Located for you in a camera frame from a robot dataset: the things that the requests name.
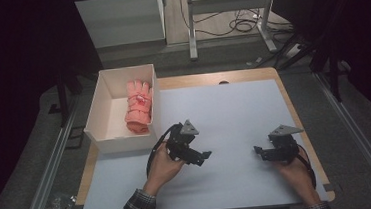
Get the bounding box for pink glove with red tag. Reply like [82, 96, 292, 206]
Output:
[121, 78, 156, 125]

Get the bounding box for person's right hand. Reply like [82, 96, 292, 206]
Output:
[272, 153, 322, 209]

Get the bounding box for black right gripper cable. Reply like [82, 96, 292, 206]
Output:
[295, 142, 319, 191]

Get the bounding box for white power strip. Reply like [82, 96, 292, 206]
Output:
[284, 42, 304, 59]

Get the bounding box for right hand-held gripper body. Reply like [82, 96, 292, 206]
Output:
[266, 122, 309, 167]

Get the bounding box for black stand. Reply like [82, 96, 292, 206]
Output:
[273, 27, 346, 107]
[54, 70, 87, 129]

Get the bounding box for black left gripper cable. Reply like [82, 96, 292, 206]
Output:
[142, 122, 182, 180]

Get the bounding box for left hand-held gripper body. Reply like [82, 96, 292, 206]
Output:
[164, 118, 203, 166]

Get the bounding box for person's left hand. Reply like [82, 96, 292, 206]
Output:
[138, 139, 189, 198]

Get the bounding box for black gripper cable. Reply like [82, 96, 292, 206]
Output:
[295, 142, 319, 191]
[142, 122, 182, 180]

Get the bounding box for white box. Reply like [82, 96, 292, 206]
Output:
[78, 63, 165, 156]

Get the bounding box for aluminium rail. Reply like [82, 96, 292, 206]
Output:
[6, 91, 93, 209]
[313, 67, 371, 209]

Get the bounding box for white cabinet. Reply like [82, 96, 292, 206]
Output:
[74, 0, 168, 51]

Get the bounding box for light blue table mat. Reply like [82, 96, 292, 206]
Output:
[70, 75, 330, 209]

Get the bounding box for black floor cables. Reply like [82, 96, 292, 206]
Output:
[178, 0, 295, 42]

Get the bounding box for wooden table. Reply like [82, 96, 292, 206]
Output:
[61, 61, 337, 209]

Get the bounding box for white metal desk frame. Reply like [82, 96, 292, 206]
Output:
[184, 0, 285, 62]

